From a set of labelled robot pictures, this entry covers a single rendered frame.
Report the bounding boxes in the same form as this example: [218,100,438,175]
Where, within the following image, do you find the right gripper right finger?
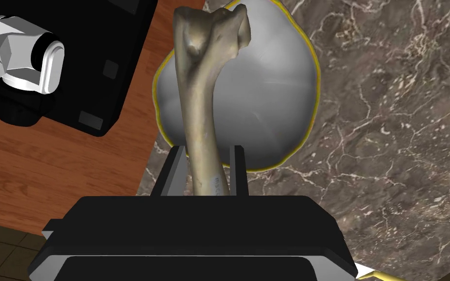
[228,144,249,197]

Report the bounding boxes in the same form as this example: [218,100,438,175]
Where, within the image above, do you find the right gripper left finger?
[150,145,190,197]

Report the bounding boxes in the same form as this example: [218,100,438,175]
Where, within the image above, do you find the beige bone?
[172,3,253,197]

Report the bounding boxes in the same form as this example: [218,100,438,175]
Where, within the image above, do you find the grey plate with yellow rim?
[152,0,322,173]

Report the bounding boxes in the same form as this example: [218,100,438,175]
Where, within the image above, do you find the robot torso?
[0,0,159,138]

